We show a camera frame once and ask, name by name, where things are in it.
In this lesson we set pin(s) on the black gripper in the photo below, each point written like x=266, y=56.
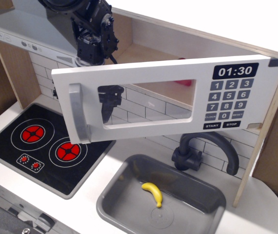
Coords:
x=108, y=96

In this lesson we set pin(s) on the white toy microwave door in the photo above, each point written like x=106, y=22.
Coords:
x=226, y=93

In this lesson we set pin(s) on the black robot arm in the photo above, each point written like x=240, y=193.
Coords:
x=93, y=28

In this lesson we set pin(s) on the red object inside microwave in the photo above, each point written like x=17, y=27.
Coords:
x=186, y=82

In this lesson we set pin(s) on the black toy stove top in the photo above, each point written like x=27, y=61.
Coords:
x=36, y=145

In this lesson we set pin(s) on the grey toy sink basin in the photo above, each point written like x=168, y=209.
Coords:
x=146, y=196

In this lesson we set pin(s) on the yellow toy banana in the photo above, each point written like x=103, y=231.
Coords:
x=155, y=191

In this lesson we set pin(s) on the grey range hood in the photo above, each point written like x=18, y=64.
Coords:
x=32, y=27

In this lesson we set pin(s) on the grey oven control panel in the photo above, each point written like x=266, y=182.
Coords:
x=16, y=213

